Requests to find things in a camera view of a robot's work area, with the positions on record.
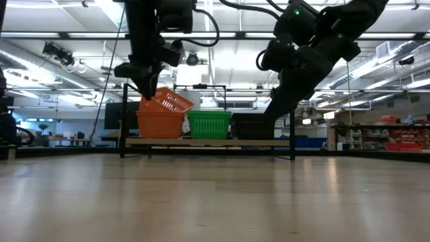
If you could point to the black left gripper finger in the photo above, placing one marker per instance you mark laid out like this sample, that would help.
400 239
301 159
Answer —
146 85
158 79

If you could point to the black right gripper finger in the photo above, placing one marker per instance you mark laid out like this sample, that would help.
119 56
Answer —
285 106
272 102

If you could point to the orange plastic slotted basket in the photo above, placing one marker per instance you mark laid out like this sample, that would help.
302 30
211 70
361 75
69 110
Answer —
171 101
159 126

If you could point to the black plastic slotted basket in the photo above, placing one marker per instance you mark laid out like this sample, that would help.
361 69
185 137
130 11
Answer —
250 127

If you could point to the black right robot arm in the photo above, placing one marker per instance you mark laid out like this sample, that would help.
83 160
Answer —
356 17

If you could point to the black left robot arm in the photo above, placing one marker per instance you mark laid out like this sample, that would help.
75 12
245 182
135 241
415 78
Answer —
141 17

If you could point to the black metal wood-board shelf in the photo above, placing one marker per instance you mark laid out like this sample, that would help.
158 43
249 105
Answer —
208 142

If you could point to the storage shelf with bins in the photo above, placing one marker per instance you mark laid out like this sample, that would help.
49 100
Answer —
403 138

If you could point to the round black ceiling lamp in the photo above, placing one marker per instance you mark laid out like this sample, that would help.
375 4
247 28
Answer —
192 58

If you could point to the black monitor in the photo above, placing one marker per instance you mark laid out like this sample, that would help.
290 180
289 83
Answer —
114 116

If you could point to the blue storage bins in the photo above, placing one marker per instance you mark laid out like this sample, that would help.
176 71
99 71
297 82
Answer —
310 142

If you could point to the green plastic slotted basket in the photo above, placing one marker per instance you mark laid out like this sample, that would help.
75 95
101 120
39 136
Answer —
208 126

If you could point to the small potted plant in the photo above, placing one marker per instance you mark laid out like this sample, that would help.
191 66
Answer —
43 127

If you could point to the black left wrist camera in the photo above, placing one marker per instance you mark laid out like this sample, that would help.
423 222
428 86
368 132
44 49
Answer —
171 53

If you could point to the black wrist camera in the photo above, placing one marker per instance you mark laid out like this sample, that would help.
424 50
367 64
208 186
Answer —
171 53
277 55

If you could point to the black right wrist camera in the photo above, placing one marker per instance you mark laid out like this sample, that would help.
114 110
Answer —
277 55

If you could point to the silver ceiling duct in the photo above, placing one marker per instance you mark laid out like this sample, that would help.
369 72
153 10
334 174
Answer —
386 67

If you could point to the black ceiling-hung camera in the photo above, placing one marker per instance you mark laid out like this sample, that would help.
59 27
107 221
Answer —
58 53

